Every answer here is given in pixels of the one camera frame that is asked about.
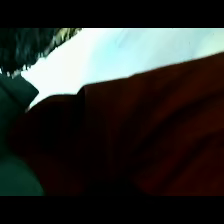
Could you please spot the dark red garment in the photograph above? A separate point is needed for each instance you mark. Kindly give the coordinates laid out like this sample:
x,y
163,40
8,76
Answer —
x,y
140,133

